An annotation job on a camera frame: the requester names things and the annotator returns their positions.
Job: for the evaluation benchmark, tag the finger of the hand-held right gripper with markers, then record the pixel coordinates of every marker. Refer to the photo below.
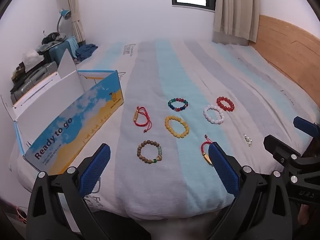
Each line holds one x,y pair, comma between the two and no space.
276,146
306,127

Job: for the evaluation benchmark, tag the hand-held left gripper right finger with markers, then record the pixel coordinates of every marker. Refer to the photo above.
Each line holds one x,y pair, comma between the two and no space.
222,170

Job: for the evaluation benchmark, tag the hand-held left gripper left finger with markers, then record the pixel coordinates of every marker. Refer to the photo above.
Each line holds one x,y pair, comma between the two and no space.
96,170

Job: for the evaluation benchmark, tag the sky printed cardboard box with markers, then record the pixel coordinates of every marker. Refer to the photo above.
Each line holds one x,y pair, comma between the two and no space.
62,127

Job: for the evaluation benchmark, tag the small clear bead jewelry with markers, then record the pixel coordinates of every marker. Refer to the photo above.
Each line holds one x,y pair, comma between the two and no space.
248,140

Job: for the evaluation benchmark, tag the wooden headboard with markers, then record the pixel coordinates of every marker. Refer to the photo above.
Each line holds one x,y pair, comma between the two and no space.
287,42

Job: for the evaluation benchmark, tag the striped blue grey blanket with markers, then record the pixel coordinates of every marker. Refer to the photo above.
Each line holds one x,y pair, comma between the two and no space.
175,67

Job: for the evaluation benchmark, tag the dark blue clothes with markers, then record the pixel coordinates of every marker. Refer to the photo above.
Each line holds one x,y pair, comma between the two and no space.
86,50

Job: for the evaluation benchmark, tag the light blue cloth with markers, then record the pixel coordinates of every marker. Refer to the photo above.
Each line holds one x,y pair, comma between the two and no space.
73,43

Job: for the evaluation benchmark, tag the white plastic bag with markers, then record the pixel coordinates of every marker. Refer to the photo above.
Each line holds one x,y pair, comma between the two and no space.
31,57

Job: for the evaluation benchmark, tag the beige curtain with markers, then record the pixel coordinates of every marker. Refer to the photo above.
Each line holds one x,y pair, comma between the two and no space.
75,12
235,10

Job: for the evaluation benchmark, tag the dark clothes pile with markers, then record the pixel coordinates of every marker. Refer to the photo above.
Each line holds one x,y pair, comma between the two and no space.
51,38

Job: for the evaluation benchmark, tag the blue desk lamp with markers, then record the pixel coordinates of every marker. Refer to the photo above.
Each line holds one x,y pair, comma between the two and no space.
64,13

